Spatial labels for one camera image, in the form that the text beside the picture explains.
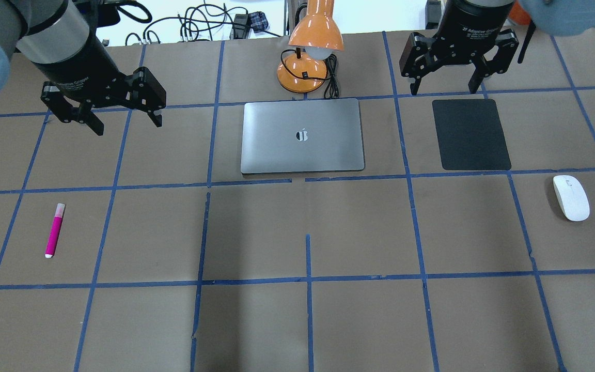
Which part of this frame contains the white computer mouse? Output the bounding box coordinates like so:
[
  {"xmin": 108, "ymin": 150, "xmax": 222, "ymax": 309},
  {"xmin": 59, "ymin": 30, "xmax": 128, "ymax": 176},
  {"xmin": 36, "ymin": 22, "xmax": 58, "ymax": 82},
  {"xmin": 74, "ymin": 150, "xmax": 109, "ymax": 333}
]
[{"xmin": 553, "ymin": 175, "xmax": 590, "ymax": 222}]

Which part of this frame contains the black lamp power cable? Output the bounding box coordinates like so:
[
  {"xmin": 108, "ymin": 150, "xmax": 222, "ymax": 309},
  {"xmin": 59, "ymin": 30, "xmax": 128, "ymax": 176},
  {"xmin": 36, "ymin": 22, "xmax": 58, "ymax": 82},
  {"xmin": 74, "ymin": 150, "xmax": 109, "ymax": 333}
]
[{"xmin": 281, "ymin": 49, "xmax": 340, "ymax": 100}]

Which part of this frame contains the black power adapter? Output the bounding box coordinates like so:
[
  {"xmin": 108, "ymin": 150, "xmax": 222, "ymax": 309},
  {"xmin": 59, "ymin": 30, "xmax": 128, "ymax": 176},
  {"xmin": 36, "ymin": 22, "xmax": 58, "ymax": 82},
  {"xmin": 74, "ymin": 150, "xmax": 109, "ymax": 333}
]
[{"xmin": 230, "ymin": 13, "xmax": 250, "ymax": 40}]

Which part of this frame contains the black cable bundle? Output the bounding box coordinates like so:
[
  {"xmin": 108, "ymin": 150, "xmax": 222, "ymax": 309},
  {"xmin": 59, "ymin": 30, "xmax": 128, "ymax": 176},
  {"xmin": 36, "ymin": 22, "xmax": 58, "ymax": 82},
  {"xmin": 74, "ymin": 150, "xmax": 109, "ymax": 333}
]
[{"xmin": 124, "ymin": 3, "xmax": 283, "ymax": 46}]

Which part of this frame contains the orange desk lamp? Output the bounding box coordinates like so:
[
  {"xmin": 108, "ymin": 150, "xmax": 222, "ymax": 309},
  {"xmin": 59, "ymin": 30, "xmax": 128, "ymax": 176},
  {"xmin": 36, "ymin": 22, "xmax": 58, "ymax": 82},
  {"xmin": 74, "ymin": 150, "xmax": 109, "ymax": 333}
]
[{"xmin": 276, "ymin": 1, "xmax": 344, "ymax": 99}]

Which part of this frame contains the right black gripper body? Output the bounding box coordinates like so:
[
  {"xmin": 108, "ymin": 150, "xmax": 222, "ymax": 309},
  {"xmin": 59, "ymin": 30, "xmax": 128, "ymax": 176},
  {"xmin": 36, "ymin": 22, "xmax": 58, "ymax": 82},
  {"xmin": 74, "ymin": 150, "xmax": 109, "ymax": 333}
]
[{"xmin": 434, "ymin": 1, "xmax": 514, "ymax": 65}]

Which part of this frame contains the grey closed laptop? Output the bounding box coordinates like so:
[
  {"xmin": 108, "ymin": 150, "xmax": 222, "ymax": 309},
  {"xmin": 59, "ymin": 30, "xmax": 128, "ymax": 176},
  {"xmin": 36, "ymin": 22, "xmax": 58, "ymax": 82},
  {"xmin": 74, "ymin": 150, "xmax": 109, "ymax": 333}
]
[{"xmin": 239, "ymin": 98, "xmax": 365, "ymax": 175}]

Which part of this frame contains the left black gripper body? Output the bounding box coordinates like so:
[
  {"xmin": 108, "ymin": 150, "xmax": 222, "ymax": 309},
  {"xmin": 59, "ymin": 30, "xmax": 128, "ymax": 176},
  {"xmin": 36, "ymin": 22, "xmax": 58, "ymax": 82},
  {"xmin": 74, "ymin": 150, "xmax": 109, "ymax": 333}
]
[{"xmin": 33, "ymin": 22, "xmax": 132, "ymax": 109}]

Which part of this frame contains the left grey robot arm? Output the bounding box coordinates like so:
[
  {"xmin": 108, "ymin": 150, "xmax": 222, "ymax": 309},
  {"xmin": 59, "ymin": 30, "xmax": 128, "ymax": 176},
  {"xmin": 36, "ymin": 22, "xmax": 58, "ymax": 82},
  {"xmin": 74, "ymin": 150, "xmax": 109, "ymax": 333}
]
[{"xmin": 0, "ymin": 1, "xmax": 167, "ymax": 136}]

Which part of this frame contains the black mousepad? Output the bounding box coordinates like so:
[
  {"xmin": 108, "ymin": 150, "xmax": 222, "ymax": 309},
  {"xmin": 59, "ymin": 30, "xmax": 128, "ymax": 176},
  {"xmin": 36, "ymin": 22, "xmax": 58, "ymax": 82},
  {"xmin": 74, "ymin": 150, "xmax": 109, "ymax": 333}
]
[{"xmin": 432, "ymin": 99, "xmax": 512, "ymax": 171}]

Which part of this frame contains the pink marker pen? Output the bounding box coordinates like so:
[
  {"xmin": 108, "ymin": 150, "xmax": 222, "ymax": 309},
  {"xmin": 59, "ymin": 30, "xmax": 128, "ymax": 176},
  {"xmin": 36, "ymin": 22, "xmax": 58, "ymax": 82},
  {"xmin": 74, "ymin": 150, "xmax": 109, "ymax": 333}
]
[{"xmin": 44, "ymin": 203, "xmax": 66, "ymax": 259}]

